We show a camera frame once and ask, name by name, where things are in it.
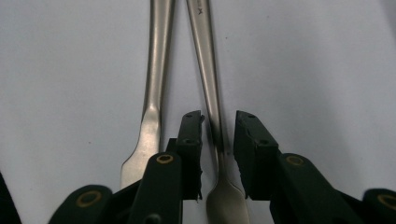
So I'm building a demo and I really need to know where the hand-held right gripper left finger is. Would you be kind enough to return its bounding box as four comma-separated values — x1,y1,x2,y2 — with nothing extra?
127,110,205,224

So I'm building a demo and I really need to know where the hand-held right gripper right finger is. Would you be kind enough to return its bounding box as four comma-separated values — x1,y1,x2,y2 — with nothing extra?
233,110,365,224

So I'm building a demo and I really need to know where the stainless steel cutlery piece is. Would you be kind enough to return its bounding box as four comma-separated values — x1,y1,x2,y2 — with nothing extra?
120,0,176,190
186,0,251,224

